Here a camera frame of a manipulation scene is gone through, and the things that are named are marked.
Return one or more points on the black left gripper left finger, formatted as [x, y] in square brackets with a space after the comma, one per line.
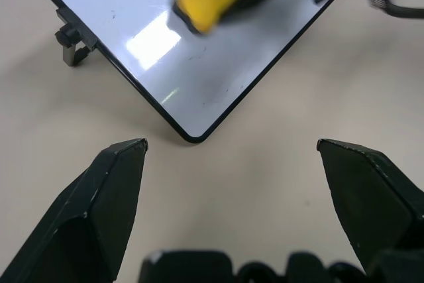
[99, 216]

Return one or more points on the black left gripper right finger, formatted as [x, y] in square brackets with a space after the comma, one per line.
[367, 197]

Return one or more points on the yellow whiteboard eraser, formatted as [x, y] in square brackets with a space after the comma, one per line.
[208, 1]

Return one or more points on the white whiteboard with black frame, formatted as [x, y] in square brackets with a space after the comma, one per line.
[139, 4]

